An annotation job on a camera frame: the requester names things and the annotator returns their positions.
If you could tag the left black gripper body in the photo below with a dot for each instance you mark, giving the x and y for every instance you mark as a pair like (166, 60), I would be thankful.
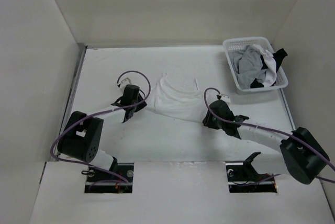
(139, 107)

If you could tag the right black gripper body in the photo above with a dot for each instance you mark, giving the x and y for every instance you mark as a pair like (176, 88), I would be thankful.
(211, 122)

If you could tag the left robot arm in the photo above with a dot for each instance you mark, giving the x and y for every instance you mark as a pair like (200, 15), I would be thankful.
(82, 141)

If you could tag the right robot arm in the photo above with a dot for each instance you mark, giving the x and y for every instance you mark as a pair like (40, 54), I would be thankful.
(303, 157)

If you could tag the grey tank top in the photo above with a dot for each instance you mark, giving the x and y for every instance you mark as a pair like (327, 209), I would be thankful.
(247, 65)

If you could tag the black tank top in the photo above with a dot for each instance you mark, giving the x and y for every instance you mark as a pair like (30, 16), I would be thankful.
(279, 56)

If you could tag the white plastic basket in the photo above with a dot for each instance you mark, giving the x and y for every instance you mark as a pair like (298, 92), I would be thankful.
(239, 43)

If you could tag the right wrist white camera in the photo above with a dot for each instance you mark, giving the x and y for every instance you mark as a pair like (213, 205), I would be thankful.
(224, 98)

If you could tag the wrist white camera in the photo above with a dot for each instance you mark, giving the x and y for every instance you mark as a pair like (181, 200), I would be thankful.
(122, 84)
(224, 98)

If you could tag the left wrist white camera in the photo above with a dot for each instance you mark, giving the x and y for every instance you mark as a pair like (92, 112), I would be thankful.
(122, 84)

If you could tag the metal table edge rail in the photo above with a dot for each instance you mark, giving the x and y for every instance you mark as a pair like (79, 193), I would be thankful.
(69, 103)

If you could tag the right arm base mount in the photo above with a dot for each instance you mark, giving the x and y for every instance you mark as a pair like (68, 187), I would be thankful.
(243, 178)

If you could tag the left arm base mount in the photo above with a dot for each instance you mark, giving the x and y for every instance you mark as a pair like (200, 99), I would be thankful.
(99, 182)

